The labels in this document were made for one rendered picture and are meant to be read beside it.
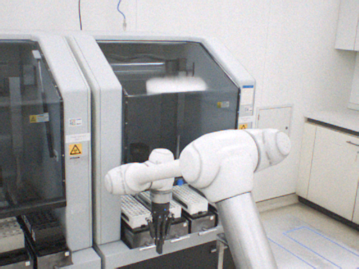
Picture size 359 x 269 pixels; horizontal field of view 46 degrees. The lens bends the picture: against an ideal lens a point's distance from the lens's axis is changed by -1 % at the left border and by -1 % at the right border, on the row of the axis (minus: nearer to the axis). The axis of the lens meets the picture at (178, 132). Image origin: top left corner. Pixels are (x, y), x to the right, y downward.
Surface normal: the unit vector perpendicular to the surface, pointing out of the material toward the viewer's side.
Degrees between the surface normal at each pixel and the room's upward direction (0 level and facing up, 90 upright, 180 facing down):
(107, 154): 90
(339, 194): 90
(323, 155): 90
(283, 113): 90
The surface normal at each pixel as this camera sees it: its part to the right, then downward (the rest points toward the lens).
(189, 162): -0.84, 0.03
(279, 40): 0.52, 0.25
